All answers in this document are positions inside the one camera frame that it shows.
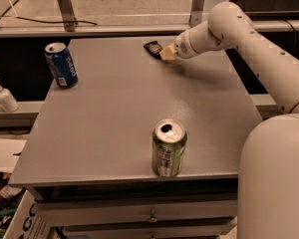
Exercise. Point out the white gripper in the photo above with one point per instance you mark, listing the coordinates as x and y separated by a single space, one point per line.
180 48

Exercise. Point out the black rxbar chocolate wrapper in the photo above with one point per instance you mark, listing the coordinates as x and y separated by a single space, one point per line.
154 49

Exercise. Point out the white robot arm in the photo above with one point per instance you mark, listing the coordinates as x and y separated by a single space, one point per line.
268 176

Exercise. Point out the green soda can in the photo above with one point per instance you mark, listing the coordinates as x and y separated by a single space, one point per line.
169 140

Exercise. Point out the blue pepsi can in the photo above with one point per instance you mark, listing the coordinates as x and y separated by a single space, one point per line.
61 65

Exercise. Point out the grey drawer cabinet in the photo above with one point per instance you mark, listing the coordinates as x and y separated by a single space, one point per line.
159 209

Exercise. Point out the white pump bottle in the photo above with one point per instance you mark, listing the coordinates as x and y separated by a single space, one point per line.
7 101

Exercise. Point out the white paper sheet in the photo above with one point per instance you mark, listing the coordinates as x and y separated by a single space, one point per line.
10 150

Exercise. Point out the white cardboard box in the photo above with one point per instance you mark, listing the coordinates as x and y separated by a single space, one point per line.
26 223

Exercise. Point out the metal railing frame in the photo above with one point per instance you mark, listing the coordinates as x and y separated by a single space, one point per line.
52 18

